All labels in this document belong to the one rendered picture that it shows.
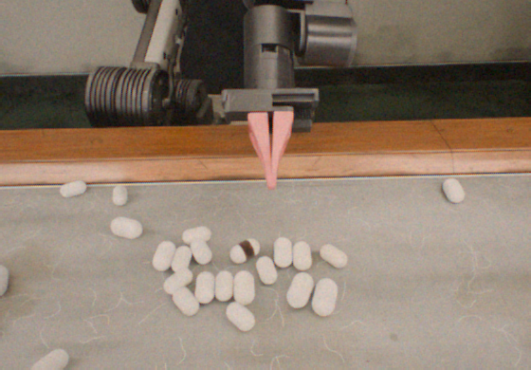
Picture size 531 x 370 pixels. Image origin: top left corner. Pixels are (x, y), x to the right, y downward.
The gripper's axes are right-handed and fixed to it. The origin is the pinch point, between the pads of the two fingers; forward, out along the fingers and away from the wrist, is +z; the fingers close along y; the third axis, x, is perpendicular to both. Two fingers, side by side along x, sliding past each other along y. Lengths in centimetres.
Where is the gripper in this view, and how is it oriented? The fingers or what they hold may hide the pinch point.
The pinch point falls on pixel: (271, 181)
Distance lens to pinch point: 44.0
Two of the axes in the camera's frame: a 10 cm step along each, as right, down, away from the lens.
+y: 10.0, -0.2, 0.1
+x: -0.1, 2.6, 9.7
